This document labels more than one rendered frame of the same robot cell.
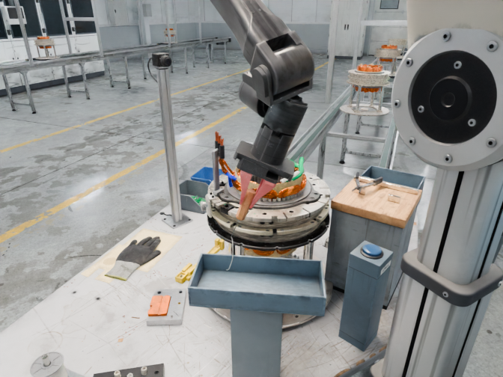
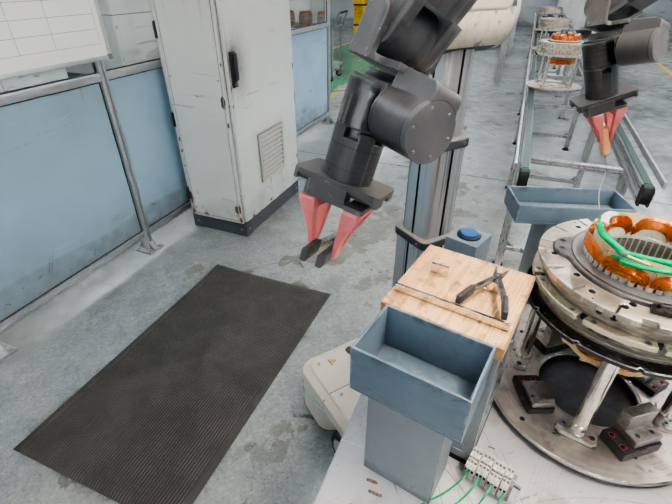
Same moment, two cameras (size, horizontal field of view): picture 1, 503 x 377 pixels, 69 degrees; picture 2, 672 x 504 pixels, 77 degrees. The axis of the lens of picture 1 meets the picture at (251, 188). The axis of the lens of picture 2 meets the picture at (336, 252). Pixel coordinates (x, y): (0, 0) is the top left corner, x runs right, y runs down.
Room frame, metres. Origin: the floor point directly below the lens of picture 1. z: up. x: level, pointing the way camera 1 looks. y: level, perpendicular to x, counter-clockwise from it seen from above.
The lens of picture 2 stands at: (1.44, -0.55, 1.49)
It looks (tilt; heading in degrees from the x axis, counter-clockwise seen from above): 33 degrees down; 179
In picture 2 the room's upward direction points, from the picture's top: straight up
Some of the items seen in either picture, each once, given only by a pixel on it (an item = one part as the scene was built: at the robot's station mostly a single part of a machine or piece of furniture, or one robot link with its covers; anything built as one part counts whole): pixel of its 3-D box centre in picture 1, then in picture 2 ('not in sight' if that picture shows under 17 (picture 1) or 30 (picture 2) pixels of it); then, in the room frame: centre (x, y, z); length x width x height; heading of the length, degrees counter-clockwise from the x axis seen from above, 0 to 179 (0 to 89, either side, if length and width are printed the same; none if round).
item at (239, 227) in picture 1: (254, 229); not in sight; (0.74, -0.01, 1.06); 0.09 x 0.04 x 0.01; 62
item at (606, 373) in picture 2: not in sight; (594, 395); (0.98, -0.12, 0.91); 0.02 x 0.02 x 0.21
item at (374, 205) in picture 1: (377, 199); (460, 294); (0.90, -0.34, 1.05); 0.20 x 0.19 x 0.02; 147
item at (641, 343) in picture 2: not in sight; (618, 332); (0.99, -0.14, 1.06); 0.09 x 0.04 x 0.01; 62
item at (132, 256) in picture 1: (136, 253); not in sight; (1.01, 0.38, 0.79); 0.24 x 0.13 x 0.02; 158
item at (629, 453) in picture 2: not in sight; (630, 439); (1.00, -0.04, 0.81); 0.08 x 0.05 x 0.02; 104
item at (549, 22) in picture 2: not in sight; (552, 34); (-3.76, 1.87, 0.94); 0.39 x 0.39 x 0.30
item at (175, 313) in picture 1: (168, 305); not in sight; (0.77, 0.23, 0.79); 0.12 x 0.09 x 0.02; 3
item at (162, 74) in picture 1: (170, 151); not in sight; (1.24, 0.29, 1.07); 0.03 x 0.03 x 0.57; 43
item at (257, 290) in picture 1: (257, 328); (551, 249); (0.56, -0.01, 0.92); 0.25 x 0.11 x 0.28; 84
